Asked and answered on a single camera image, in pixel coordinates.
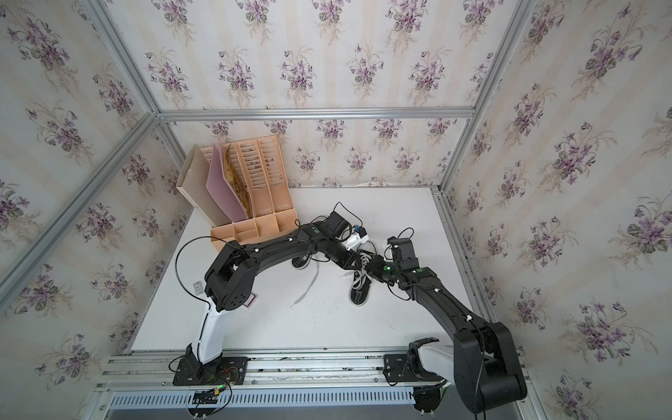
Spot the black canvas sneaker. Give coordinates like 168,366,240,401
349,241,377,306
290,254,321,308

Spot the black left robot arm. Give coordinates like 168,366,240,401
185,221,369,379

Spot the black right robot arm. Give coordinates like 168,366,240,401
367,262,528,415

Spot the red card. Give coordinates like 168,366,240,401
243,292,258,308

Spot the peach plastic file organizer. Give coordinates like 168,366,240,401
201,135,298,250

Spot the yellow wanted poster book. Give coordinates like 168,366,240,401
222,143,252,218

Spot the small grey tag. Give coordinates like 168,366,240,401
194,281,204,297

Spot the pink folder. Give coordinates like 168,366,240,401
206,143,249,223

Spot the beige folder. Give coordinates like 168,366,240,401
176,145,231,228

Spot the small circuit board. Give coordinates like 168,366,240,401
191,390,221,405

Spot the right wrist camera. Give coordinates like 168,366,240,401
388,236,419,271

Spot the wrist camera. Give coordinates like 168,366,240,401
318,211,369,250
388,236,419,271

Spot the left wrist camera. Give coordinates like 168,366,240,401
318,211,369,250

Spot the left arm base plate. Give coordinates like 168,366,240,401
168,355,249,386

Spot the aluminium rail frame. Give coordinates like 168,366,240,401
81,1,534,419

